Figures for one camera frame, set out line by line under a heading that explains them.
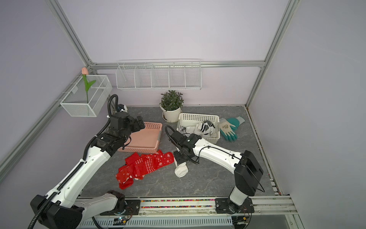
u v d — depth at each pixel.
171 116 1.07
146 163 0.87
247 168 0.43
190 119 1.08
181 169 0.86
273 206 0.76
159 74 1.00
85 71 0.85
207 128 1.00
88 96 0.83
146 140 0.97
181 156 0.70
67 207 0.40
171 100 0.99
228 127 1.03
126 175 0.81
